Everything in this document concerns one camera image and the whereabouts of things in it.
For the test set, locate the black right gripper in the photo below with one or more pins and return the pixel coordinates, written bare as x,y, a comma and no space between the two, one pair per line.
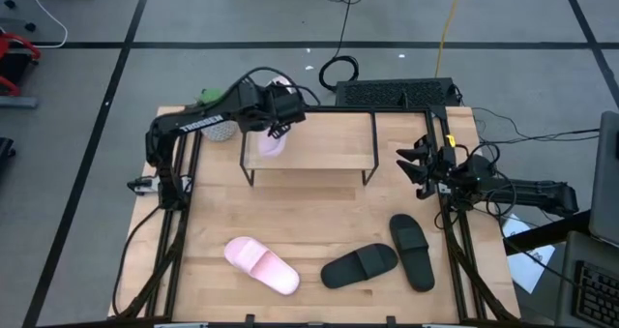
442,170

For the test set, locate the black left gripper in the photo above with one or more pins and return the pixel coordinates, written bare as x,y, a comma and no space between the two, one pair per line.
287,108

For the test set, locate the black slide sandal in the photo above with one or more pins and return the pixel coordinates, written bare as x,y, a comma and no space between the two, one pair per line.
358,265
411,255

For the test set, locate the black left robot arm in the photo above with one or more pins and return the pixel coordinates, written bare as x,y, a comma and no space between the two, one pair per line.
193,122

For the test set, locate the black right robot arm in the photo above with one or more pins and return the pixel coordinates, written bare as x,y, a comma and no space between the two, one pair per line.
527,192

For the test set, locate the wooden shelf with black legs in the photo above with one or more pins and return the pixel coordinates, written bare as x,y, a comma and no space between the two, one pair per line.
329,139

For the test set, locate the green plant in patterned pot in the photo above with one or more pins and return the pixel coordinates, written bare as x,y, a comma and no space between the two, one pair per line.
220,133

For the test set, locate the black desk bar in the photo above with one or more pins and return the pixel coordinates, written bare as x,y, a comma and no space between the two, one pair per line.
546,233

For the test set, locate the white paper sheet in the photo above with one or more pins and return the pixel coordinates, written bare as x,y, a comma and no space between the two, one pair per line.
529,265

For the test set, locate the black table clamp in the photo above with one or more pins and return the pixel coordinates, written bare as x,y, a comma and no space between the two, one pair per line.
249,320
392,321

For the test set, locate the grey laptop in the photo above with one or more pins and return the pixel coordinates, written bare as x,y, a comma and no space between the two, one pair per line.
607,183

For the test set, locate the black keyboard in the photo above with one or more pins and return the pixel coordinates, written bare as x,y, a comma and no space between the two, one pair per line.
599,294

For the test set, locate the grey metal bar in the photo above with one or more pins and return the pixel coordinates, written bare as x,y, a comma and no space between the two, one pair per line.
17,102

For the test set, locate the black caster wheel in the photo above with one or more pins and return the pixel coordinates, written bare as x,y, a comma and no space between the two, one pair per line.
9,3
30,27

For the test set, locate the red and black cart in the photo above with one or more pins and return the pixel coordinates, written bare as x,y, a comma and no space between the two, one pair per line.
14,62

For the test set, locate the silver arm base bracket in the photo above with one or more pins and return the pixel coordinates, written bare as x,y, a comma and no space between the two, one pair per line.
443,188
142,185

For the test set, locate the black aluminium rig frame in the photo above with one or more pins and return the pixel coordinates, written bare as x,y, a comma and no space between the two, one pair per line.
170,250

